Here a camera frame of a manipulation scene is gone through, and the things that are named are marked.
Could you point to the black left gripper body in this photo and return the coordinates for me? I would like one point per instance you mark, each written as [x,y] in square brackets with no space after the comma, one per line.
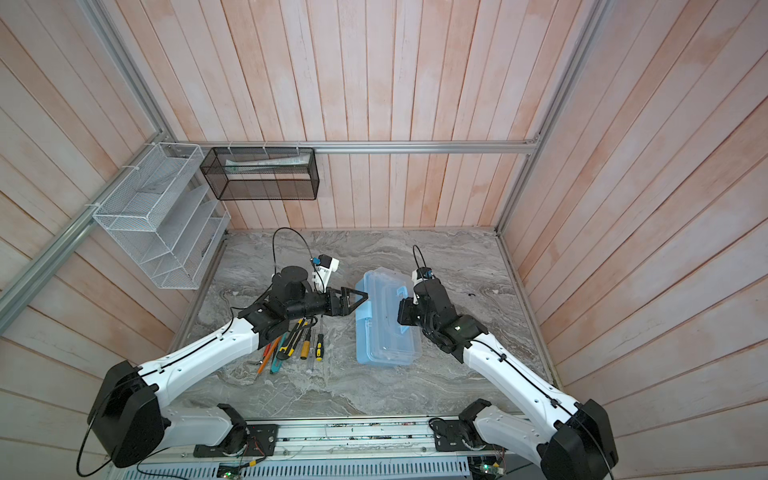
[313,304]

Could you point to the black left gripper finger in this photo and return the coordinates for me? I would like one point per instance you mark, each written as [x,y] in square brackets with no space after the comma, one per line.
[347,293]
[346,307]

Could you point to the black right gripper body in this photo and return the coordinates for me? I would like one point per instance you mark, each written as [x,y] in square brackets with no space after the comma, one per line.
[427,322]

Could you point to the blue plastic tool box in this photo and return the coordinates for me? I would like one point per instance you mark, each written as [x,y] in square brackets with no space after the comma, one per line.
[380,339]

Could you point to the black yellow phillips screwdriver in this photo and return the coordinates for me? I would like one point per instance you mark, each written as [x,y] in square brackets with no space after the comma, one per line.
[319,347]

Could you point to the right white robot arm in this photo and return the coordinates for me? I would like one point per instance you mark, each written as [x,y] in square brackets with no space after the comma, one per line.
[565,438]

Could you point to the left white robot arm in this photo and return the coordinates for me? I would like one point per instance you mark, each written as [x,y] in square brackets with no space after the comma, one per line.
[131,415]

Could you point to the orange pencil tool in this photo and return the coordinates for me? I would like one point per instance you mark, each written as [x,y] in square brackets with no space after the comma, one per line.
[266,359]

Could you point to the yellow black utility knife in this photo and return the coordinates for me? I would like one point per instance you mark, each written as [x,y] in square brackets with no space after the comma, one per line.
[288,347]

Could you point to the teal utility knife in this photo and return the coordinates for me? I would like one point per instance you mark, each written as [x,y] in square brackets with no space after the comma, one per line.
[276,361]

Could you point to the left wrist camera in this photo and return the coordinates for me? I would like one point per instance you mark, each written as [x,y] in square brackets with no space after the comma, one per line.
[323,267]

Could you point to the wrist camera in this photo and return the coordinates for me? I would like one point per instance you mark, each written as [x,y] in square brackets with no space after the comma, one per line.
[323,267]
[421,274]

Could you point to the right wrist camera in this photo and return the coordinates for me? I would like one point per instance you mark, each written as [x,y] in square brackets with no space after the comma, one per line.
[421,274]

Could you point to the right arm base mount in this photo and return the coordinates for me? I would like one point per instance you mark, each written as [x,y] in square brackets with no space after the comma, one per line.
[456,435]

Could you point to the black wire mesh basket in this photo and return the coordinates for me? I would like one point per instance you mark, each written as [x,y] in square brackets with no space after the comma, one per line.
[262,173]

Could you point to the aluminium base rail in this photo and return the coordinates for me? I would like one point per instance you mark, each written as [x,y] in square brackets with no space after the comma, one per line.
[337,448]

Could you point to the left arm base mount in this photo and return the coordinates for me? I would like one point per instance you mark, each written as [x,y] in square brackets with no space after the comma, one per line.
[253,440]

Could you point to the white wire mesh shelf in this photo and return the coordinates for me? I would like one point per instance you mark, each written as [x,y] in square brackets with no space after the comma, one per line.
[168,227]

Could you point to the aluminium frame rail back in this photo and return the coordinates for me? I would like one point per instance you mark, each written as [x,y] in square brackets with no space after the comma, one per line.
[386,147]

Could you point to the aluminium frame rail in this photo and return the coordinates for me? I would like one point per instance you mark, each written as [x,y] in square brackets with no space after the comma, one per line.
[386,147]
[28,284]
[589,33]

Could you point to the aluminium frame rail left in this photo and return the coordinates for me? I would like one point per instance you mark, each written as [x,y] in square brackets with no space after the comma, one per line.
[28,284]

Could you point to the aluminium frame rail right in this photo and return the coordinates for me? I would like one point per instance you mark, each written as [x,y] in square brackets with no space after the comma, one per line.
[589,33]

